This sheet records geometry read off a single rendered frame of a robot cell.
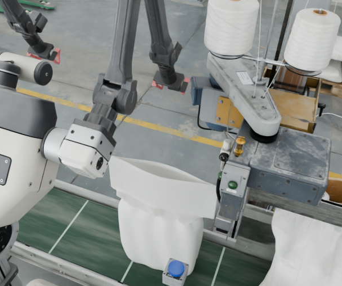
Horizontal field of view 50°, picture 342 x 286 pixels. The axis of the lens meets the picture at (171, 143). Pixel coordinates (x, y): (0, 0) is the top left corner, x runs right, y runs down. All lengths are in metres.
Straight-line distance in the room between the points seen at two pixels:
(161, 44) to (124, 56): 0.29
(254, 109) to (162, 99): 2.59
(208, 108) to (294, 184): 0.54
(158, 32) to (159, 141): 2.09
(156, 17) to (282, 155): 0.57
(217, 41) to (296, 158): 0.44
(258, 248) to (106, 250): 0.79
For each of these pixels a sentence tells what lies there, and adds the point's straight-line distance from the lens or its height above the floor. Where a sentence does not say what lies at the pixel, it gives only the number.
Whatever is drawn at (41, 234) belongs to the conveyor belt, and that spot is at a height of 0.38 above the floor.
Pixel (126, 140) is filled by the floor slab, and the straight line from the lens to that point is 3.24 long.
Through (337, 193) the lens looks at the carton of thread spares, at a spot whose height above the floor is 0.10.
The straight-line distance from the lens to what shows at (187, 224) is 1.61.
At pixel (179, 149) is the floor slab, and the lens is 3.16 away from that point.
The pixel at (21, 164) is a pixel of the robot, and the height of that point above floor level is 1.44.
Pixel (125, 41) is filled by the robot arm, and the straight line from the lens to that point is 0.99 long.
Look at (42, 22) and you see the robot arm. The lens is 1.69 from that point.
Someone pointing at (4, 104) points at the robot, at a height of 1.54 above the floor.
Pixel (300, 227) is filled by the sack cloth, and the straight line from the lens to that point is 1.53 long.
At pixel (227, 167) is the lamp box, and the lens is 1.11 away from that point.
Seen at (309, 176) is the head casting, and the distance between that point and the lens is 1.15.
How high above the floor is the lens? 2.09
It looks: 41 degrees down
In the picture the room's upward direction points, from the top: 3 degrees clockwise
